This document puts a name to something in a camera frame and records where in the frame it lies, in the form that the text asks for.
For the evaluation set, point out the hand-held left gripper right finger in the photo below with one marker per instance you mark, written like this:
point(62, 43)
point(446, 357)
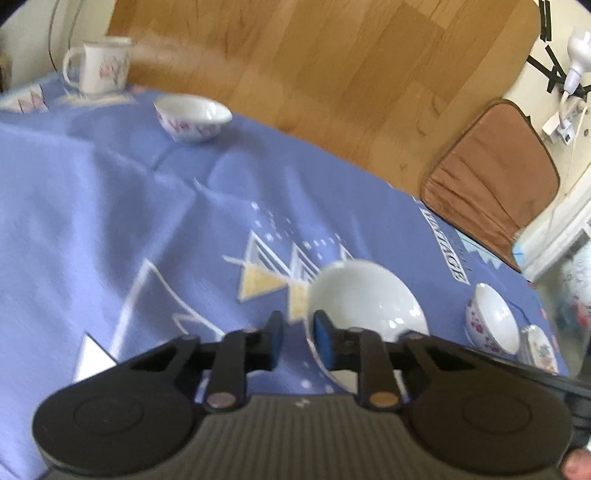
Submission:
point(323, 341)

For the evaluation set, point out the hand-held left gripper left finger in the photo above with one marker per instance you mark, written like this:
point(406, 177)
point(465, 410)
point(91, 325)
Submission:
point(277, 339)

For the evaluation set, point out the white floral bowl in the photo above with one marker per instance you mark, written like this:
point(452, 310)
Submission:
point(364, 295)
point(189, 110)
point(494, 318)

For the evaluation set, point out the white floral plate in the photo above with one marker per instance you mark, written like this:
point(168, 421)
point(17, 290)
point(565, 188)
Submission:
point(538, 346)

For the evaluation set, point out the person's right hand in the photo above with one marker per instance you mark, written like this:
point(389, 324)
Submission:
point(579, 466)

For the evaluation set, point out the white framed glass door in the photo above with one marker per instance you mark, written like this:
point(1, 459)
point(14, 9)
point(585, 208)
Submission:
point(577, 286)

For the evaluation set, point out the blue printed tablecloth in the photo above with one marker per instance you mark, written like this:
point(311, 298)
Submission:
point(115, 207)

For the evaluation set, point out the brown seat cushion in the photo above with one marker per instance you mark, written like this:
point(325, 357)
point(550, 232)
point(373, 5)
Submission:
point(489, 175)

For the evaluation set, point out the white power adapter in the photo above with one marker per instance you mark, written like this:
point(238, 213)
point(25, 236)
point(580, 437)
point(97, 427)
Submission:
point(559, 129)

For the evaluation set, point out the white floral mug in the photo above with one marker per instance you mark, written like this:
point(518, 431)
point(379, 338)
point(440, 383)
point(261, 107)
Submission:
point(101, 69)

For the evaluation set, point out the black tape strips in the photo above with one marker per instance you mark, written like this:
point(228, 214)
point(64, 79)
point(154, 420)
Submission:
point(547, 64)

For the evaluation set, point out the white wall device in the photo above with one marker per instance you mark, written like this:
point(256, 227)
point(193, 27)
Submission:
point(577, 55)

